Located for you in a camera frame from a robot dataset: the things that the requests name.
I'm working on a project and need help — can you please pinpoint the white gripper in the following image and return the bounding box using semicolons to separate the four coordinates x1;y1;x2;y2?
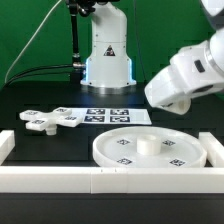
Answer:
145;42;224;109

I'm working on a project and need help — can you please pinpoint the white round table top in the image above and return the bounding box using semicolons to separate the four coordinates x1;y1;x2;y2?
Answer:
92;126;207;168

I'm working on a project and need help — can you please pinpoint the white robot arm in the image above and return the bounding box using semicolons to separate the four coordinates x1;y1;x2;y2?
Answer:
81;0;224;114

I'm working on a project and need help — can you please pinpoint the white right fence bar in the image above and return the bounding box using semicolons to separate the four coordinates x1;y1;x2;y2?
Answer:
199;132;224;168

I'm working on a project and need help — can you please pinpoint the white fence bar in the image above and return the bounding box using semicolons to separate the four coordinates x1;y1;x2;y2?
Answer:
0;130;15;166
199;132;224;168
0;166;224;194

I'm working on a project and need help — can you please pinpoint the white marker sheet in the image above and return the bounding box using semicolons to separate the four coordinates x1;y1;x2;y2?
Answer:
72;108;152;125

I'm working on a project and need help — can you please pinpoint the white cross-shaped table base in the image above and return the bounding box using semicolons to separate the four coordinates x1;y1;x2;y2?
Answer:
19;107;83;136

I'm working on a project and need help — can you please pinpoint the white left fence bar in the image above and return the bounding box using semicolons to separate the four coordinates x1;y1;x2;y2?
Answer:
0;130;15;166

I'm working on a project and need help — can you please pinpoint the white front fence bar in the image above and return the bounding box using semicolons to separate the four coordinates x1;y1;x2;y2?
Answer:
0;166;224;194

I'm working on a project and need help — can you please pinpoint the white cable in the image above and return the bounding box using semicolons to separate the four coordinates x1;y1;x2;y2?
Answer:
3;0;64;84

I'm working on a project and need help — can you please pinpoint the black cable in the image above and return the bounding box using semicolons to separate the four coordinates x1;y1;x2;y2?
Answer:
2;64;75;88

